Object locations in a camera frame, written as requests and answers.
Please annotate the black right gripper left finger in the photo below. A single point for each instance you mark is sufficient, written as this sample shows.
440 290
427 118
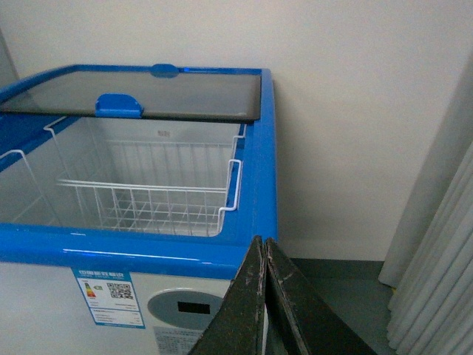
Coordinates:
239 325

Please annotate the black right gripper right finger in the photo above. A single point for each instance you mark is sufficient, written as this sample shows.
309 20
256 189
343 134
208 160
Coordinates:
305 322

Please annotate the glass sliding freezer lid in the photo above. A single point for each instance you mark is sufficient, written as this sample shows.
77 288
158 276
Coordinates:
157 92

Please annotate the grey round control panel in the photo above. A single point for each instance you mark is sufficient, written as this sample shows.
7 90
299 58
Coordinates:
184 308

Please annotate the grey instruction sticker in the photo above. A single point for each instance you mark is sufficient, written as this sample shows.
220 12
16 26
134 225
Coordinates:
176 341

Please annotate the blue energy label sticker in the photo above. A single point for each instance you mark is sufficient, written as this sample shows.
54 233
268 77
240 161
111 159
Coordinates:
110 297

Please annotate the white curtain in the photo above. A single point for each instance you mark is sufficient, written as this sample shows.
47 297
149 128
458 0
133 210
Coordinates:
429 262

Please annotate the white blue chest freezer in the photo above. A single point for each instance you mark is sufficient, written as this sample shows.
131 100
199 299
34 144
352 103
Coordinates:
42 308

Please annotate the white wire freezer basket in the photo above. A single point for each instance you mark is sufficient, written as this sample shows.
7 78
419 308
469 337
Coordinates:
159 177

